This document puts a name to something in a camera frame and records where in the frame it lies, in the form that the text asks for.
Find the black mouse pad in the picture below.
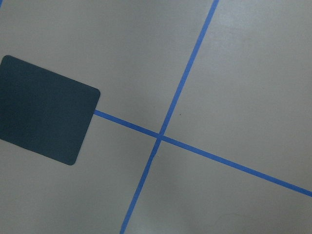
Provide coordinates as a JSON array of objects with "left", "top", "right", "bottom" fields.
[{"left": 0, "top": 55, "right": 100, "bottom": 165}]

